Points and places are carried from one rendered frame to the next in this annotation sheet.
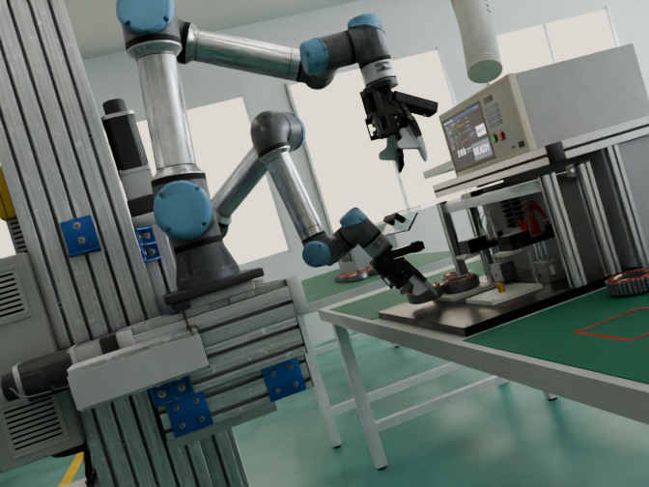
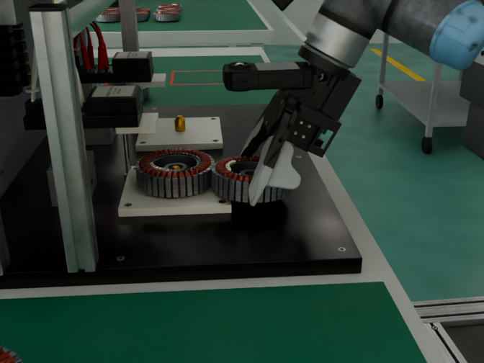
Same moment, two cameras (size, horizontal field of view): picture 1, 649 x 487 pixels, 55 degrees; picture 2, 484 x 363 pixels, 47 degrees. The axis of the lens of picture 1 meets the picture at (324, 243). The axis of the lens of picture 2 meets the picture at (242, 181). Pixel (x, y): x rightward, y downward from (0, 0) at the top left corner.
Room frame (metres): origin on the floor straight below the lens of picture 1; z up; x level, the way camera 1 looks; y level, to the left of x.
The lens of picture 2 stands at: (2.62, -0.16, 1.12)
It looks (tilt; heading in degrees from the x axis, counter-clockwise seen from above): 24 degrees down; 189
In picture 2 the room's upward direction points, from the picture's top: straight up
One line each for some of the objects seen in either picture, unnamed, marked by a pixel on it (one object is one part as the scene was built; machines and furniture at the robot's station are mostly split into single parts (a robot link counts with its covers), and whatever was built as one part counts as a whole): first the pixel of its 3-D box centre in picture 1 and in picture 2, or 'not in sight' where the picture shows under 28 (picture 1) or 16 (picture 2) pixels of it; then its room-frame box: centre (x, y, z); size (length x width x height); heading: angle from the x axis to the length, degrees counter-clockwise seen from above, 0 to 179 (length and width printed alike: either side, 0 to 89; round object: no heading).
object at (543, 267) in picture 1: (547, 270); (99, 123); (1.70, -0.56, 0.80); 0.07 x 0.05 x 0.06; 13
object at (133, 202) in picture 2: (463, 291); (176, 187); (1.91, -0.36, 0.78); 0.15 x 0.15 x 0.01; 13
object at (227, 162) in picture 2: (425, 293); (251, 178); (1.92, -0.25, 0.80); 0.11 x 0.11 x 0.04
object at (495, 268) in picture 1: (502, 271); (73, 177); (1.94, -0.50, 0.80); 0.07 x 0.05 x 0.06; 13
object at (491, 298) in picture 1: (502, 293); (180, 132); (1.67, -0.42, 0.78); 0.15 x 0.15 x 0.01; 13
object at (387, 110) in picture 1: (386, 110); not in sight; (1.42, -0.22, 1.29); 0.09 x 0.08 x 0.12; 106
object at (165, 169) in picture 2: (461, 283); (176, 171); (1.91, -0.36, 0.80); 0.11 x 0.11 x 0.04
